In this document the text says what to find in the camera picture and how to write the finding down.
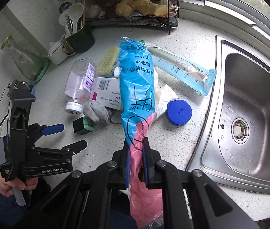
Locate black green small box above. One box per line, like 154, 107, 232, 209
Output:
73, 116, 94, 135

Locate black wire rack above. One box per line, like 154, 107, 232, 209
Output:
76, 0, 179, 31

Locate garlic bulb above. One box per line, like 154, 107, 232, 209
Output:
85, 5, 101, 19

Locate white spoon in mug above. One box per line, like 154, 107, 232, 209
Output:
67, 3, 84, 34

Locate white pink medicine box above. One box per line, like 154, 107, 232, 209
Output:
89, 77, 122, 111

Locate white ceramic pot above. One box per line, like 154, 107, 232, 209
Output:
48, 34, 76, 65

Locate crumpled grey rag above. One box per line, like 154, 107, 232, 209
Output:
83, 101, 111, 125

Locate yellow bristle scrub brush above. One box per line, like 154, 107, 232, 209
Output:
96, 47, 120, 77

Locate clear pink liquid bottle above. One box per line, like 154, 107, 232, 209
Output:
64, 58, 96, 115

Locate blue and pink plastic bag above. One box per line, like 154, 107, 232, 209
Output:
118, 37, 162, 228

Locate person's left hand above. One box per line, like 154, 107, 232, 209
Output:
0, 173, 38, 197

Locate ginger root pieces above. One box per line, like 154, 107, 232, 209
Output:
115, 0, 168, 17

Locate stainless steel sink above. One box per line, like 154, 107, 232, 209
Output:
187, 36, 270, 193

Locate blue round lid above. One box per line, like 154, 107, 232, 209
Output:
166, 99, 192, 126

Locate dark green utensil mug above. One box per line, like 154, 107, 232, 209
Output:
62, 26, 96, 56

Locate light blue toothbrush package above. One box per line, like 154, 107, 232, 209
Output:
145, 43, 217, 96

